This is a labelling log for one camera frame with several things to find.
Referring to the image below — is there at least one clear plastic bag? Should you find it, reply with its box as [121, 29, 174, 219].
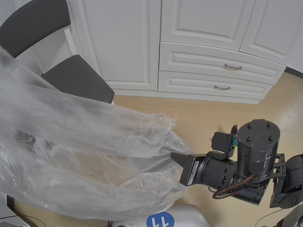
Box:
[0, 45, 197, 222]

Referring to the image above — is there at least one white chair with grey cushions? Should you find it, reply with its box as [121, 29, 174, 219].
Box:
[0, 0, 116, 108]

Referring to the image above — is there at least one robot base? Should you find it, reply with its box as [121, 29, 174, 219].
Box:
[111, 204, 213, 227]

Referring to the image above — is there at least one black cable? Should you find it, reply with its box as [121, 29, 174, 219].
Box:
[257, 213, 296, 227]
[7, 215, 44, 227]

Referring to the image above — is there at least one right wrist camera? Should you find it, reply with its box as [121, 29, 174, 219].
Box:
[211, 132, 235, 161]

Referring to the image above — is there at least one white wardrobe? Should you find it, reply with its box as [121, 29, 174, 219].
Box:
[65, 0, 303, 105]

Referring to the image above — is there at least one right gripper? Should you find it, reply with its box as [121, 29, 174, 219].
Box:
[170, 152, 238, 189]

